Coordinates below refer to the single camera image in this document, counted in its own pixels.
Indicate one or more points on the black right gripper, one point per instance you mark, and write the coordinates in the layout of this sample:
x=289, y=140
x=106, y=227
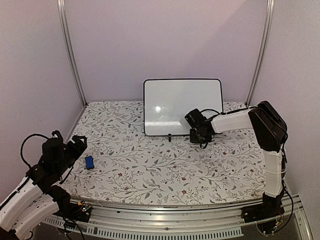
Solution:
x=194, y=140

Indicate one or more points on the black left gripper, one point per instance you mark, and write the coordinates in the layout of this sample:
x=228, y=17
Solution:
x=81, y=145

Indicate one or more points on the blue whiteboard eraser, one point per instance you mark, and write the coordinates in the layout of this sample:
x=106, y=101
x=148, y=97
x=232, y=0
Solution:
x=89, y=162

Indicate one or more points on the small black-framed whiteboard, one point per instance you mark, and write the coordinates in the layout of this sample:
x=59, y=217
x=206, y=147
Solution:
x=166, y=102

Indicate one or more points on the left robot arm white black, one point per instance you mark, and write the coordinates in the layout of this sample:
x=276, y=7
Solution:
x=39, y=194

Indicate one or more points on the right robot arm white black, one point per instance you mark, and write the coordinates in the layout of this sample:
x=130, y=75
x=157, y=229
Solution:
x=271, y=134

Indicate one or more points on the floral patterned table mat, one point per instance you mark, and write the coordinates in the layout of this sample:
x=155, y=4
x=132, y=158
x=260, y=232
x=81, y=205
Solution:
x=132, y=168

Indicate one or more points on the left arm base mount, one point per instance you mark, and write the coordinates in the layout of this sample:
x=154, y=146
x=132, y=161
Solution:
x=77, y=211

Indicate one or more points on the aluminium front rail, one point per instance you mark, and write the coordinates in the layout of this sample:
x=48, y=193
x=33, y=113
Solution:
x=121, y=221

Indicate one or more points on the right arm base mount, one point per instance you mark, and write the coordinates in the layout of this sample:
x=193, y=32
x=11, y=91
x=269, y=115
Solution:
x=270, y=212

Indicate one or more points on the left aluminium frame post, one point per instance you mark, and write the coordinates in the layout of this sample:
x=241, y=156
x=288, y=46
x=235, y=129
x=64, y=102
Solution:
x=69, y=50

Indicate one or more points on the aluminium frame post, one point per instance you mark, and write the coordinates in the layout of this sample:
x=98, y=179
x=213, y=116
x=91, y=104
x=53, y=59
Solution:
x=270, y=5
x=69, y=50

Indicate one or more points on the right aluminium frame post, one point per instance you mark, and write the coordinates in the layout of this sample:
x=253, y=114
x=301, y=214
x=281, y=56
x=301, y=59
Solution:
x=270, y=5

